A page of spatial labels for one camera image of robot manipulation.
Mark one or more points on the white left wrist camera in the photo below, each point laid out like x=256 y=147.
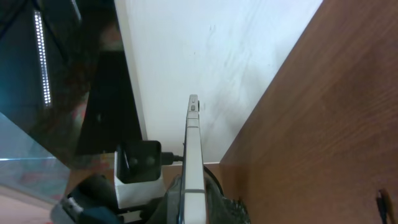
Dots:
x=138 y=173

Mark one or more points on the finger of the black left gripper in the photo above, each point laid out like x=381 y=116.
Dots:
x=164 y=210
x=222 y=210

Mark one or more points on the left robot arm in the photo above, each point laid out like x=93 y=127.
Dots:
x=94 y=201

